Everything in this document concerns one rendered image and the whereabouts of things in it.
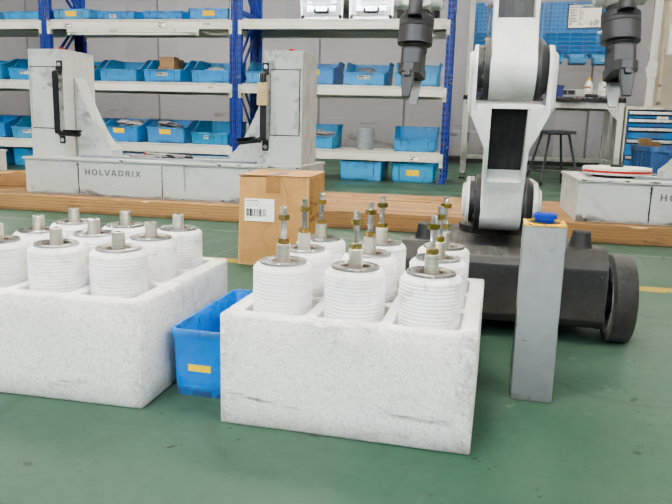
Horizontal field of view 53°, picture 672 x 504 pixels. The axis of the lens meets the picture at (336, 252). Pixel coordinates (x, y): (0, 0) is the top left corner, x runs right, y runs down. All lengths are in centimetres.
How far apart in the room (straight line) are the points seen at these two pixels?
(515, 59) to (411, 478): 100
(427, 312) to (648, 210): 226
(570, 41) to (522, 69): 552
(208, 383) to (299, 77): 224
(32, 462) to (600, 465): 80
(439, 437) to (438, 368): 11
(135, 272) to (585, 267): 94
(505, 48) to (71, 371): 113
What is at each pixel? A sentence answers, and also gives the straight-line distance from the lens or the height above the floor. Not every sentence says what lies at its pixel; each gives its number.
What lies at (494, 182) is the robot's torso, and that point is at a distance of 172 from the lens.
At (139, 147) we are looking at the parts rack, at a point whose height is 21.
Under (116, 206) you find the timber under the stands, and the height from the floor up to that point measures 4.
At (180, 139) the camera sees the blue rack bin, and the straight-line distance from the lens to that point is 629.
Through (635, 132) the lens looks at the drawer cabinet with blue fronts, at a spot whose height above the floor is 47.
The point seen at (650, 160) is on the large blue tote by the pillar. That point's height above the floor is 27.
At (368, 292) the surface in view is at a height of 22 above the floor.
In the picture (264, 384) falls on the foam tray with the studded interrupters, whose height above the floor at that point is 7.
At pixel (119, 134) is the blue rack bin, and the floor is 32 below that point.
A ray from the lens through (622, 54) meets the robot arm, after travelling 173.
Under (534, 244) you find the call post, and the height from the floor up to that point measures 28.
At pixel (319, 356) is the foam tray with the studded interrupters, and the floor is 13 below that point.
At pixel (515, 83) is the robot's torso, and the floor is 57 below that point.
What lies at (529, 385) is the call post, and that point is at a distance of 125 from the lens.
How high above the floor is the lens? 47
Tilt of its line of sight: 11 degrees down
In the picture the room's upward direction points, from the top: 2 degrees clockwise
